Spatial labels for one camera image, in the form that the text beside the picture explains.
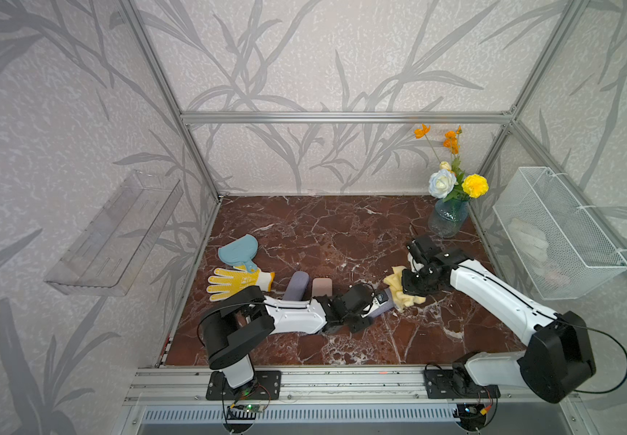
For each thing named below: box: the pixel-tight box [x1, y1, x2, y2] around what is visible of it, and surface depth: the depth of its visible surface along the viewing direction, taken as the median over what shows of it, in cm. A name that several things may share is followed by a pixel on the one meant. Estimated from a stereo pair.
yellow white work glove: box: [206, 265, 276, 302], surface depth 96 cm
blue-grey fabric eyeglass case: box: [282, 270, 310, 301], surface depth 93 cm
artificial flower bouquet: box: [414, 124, 490, 203], surface depth 84 cm
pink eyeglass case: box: [311, 277, 333, 298], surface depth 93 cm
